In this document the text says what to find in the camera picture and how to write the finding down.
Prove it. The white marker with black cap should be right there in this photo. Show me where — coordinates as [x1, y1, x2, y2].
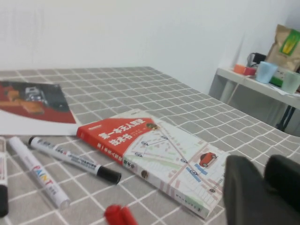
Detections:
[28, 136, 122, 185]

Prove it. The red and white map book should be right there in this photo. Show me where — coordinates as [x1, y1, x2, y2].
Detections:
[76, 108, 230, 220]

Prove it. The grey checked tablecloth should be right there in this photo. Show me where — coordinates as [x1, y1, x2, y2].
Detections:
[0, 66, 300, 225]

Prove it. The red and black poster brochure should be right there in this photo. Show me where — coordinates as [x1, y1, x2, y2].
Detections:
[0, 80, 78, 137]

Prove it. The white marker with black end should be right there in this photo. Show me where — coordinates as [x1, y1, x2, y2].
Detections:
[0, 136, 10, 218]

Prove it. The green box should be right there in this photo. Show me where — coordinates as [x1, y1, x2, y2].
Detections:
[269, 75, 285, 87]

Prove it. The red and black marker pen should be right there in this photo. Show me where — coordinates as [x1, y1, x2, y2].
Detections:
[104, 204, 139, 225]

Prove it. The orange box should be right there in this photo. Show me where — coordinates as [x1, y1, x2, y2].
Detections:
[233, 64, 246, 75]

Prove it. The white cable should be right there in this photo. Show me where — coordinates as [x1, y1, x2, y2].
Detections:
[227, 75, 249, 105]

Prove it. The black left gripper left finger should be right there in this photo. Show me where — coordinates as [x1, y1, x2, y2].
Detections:
[222, 154, 300, 225]

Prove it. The light green cup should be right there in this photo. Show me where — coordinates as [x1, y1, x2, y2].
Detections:
[281, 71, 300, 95]

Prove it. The white paint marker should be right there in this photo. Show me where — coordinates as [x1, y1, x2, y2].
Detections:
[8, 136, 71, 210]

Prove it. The brown paper bag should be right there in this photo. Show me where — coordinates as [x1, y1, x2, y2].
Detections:
[265, 23, 300, 74]

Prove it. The black power adapter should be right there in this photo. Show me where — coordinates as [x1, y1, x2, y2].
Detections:
[247, 52, 267, 68]

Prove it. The white side table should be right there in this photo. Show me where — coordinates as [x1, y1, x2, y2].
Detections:
[208, 67, 300, 137]

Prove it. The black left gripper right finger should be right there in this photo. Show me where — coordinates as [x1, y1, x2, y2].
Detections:
[263, 154, 300, 212]

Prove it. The light blue cup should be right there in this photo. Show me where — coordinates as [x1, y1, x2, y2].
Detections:
[255, 61, 278, 83]

